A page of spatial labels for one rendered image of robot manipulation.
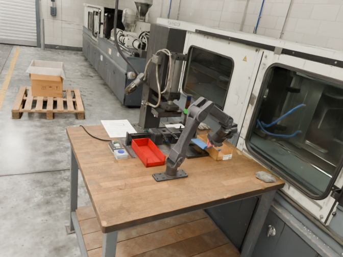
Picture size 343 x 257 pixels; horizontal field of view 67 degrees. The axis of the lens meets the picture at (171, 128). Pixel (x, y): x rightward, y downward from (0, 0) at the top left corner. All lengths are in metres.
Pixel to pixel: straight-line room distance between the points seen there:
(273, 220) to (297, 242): 0.20
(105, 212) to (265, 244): 1.24
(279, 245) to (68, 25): 9.92
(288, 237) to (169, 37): 1.45
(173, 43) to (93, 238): 1.43
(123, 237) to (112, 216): 0.87
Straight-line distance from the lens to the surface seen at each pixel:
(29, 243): 2.38
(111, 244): 1.27
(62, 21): 10.72
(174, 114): 1.73
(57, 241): 2.36
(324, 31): 4.33
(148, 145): 1.73
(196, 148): 1.79
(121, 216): 1.19
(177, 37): 1.71
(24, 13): 10.63
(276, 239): 1.99
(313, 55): 1.67
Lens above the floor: 1.70
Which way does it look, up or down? 23 degrees down
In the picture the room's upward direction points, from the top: 10 degrees clockwise
